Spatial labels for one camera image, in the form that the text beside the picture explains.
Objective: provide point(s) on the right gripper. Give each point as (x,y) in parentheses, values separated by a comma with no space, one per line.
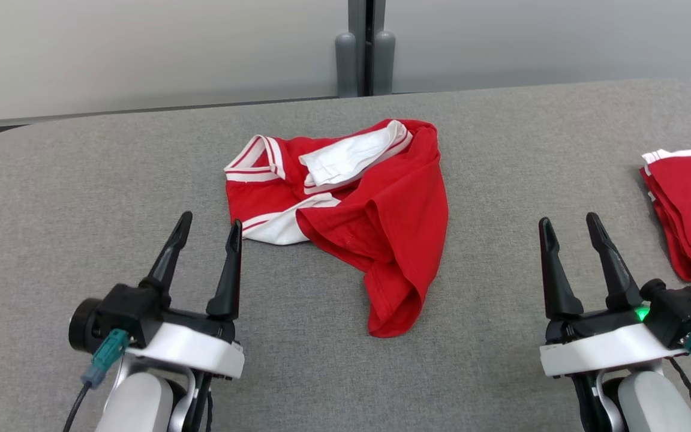
(603,354)

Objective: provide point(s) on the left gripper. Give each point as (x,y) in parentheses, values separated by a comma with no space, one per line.
(195,351)

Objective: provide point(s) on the red white-trimmed jersey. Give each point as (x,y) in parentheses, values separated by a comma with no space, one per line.
(393,228)

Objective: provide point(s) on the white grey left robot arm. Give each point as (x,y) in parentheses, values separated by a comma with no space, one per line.
(135,402)

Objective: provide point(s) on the grey fabric sofa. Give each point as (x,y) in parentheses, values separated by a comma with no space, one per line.
(111,180)

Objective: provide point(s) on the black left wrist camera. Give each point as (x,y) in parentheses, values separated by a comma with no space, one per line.
(123,312)

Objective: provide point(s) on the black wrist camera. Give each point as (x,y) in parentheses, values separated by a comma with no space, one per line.
(681,312)
(123,312)

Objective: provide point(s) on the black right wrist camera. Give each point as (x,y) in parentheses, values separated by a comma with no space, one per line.
(681,312)

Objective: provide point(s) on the grey cylindrical post cap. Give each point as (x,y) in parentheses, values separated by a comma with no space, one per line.
(346,66)
(384,63)

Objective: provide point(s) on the grey metal partition post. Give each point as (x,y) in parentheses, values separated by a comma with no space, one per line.
(357,36)

